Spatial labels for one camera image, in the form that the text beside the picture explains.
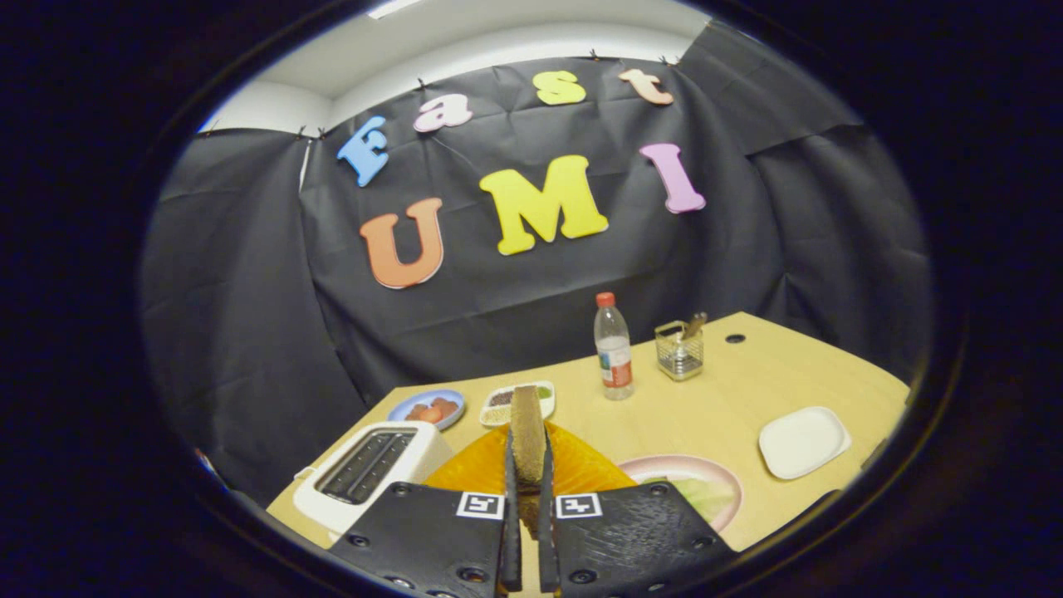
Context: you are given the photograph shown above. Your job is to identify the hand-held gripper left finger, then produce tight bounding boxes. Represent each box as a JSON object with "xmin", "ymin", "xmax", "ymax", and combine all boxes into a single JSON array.
[{"xmin": 328, "ymin": 421, "xmax": 524, "ymax": 598}]

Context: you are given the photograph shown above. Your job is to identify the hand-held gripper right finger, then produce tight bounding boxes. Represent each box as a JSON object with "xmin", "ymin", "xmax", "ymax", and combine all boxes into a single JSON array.
[{"xmin": 538, "ymin": 421, "xmax": 738, "ymax": 598}]

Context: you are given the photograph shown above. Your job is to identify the brown bread slice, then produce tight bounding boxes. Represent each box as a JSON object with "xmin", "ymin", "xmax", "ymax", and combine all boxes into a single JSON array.
[{"xmin": 508, "ymin": 385, "xmax": 549, "ymax": 541}]

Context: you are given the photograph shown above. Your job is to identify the green lettuce leaf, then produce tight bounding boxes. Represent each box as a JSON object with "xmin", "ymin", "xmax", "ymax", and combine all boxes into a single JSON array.
[{"xmin": 644, "ymin": 476, "xmax": 736, "ymax": 524}]

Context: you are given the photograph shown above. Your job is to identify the white toaster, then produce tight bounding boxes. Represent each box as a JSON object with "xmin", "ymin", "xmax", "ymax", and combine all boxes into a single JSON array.
[{"xmin": 292, "ymin": 420, "xmax": 455, "ymax": 537}]

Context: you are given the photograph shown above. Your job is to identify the white seasoning dish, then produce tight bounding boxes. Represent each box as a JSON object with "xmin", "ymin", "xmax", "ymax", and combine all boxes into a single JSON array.
[{"xmin": 479, "ymin": 380, "xmax": 556, "ymax": 429}]

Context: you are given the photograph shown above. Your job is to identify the round pink plate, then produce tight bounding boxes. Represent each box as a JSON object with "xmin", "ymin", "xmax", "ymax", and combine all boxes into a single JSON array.
[{"xmin": 619, "ymin": 453, "xmax": 745, "ymax": 534}]

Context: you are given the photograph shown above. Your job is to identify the red food slices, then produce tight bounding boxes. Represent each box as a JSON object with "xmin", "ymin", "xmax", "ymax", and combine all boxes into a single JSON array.
[{"xmin": 404, "ymin": 399, "xmax": 459, "ymax": 423}]

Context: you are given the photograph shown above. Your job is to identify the small blue plate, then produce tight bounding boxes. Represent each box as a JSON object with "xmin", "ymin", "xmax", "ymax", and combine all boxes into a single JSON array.
[{"xmin": 387, "ymin": 389, "xmax": 467, "ymax": 431}]

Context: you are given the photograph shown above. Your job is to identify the clear water bottle red cap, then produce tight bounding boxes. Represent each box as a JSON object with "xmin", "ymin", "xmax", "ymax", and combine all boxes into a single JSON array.
[{"xmin": 593, "ymin": 292, "xmax": 635, "ymax": 402}]

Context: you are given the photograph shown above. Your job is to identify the white square plate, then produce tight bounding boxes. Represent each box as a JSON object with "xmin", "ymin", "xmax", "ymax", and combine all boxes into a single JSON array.
[{"xmin": 757, "ymin": 405, "xmax": 853, "ymax": 482}]

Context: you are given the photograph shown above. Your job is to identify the wire mesh utensil holder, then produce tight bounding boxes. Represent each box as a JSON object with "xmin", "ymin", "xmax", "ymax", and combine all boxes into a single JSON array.
[{"xmin": 654, "ymin": 320, "xmax": 705, "ymax": 382}]

